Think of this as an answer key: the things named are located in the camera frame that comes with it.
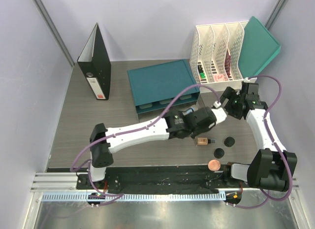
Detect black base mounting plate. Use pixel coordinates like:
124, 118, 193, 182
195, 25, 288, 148
75, 166, 252, 193

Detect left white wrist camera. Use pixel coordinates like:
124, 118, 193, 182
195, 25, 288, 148
211, 101, 227, 126

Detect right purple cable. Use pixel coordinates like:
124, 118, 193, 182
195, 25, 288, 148
233, 75, 295, 209

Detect dark red booklet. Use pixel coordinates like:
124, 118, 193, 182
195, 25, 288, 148
224, 49, 231, 78

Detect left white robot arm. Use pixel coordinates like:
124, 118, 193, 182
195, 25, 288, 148
87, 107, 226, 189

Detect teal folder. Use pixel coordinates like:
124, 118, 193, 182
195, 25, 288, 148
238, 16, 281, 78

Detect orange round powder puff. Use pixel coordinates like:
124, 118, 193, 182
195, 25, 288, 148
208, 159, 221, 171

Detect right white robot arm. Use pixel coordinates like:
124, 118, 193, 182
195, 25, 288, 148
220, 83, 297, 192

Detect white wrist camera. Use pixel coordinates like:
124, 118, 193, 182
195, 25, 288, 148
243, 77, 257, 83
211, 101, 227, 126

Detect teal makeup drawer organizer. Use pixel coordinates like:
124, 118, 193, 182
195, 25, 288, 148
127, 60, 196, 121

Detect white slotted cable duct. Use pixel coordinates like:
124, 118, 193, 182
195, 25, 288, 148
41, 192, 226, 202

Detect pink sticky notes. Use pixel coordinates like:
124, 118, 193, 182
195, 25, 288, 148
213, 73, 228, 82

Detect black lever arch binder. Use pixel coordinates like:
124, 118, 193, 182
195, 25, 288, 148
77, 24, 111, 100

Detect green black marker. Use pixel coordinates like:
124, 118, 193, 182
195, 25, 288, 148
197, 65, 206, 80

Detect clear makeup remover bottle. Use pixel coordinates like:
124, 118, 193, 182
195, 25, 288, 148
183, 106, 198, 116

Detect beige foundation bottle grey cap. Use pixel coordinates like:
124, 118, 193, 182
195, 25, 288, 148
196, 137, 216, 146

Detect white mesh file organizer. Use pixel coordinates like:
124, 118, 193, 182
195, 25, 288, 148
189, 21, 248, 92

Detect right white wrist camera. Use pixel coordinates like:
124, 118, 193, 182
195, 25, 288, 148
243, 77, 257, 83

